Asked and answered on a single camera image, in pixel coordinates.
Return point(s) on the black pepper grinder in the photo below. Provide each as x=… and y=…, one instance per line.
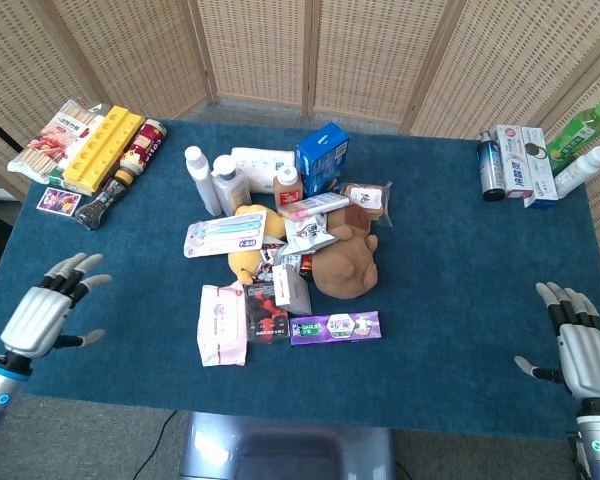
x=102, y=202

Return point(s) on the red black snack packet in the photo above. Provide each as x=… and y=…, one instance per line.
x=266, y=317

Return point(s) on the wicker folding screen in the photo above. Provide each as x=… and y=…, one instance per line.
x=370, y=55

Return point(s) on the brown plush toy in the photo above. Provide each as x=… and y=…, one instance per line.
x=347, y=262

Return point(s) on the biscuit sticks packet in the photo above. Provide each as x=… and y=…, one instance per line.
x=47, y=142

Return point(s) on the grey bottle with white cap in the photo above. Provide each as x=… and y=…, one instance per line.
x=230, y=185

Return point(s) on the tall white plastic bottle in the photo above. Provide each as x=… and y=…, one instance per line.
x=200, y=175

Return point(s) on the blue felt table cover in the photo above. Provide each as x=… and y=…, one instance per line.
x=455, y=300

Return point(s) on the small white carton box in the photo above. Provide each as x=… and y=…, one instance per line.
x=290, y=292

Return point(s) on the small red can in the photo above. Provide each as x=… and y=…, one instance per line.
x=306, y=265

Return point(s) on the blue cardboard box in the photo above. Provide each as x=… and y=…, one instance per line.
x=322, y=160

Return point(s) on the silver white snack packet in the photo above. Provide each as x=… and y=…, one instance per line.
x=305, y=235

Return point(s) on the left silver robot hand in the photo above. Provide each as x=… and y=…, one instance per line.
x=35, y=312

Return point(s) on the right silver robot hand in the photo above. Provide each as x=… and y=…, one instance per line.
x=587, y=357

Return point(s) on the brown bottle with white cap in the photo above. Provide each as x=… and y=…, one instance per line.
x=287, y=190

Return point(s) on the red label coffee bottle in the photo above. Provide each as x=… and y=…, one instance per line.
x=142, y=150

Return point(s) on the white pink yellow long box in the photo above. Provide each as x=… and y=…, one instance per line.
x=312, y=206

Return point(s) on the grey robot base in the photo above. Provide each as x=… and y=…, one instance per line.
x=285, y=447

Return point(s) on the white pink toothpaste box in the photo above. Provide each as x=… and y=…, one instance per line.
x=515, y=162

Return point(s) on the yellow plush toy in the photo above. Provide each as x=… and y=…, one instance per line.
x=247, y=262

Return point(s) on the toothbrush blister card pack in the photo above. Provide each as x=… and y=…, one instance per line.
x=225, y=233

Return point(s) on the dark grey spray bottle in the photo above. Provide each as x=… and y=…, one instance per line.
x=490, y=172

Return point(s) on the purple toothpaste box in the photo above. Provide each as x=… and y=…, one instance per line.
x=337, y=327

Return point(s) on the yellow plastic mould tray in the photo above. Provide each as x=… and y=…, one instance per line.
x=102, y=150

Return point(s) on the pink tissue packet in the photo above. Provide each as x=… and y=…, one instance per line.
x=222, y=325

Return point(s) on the green tea bottle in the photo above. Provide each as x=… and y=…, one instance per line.
x=575, y=137

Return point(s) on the white bottle with blue print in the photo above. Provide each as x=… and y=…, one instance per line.
x=580, y=172

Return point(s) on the purple card box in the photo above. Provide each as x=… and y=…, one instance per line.
x=57, y=201

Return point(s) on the wrapped brown pastry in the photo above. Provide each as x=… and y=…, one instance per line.
x=367, y=197

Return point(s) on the black red snack sachet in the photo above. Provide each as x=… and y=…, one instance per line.
x=267, y=262

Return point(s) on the white wipes pack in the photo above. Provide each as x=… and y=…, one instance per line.
x=257, y=167

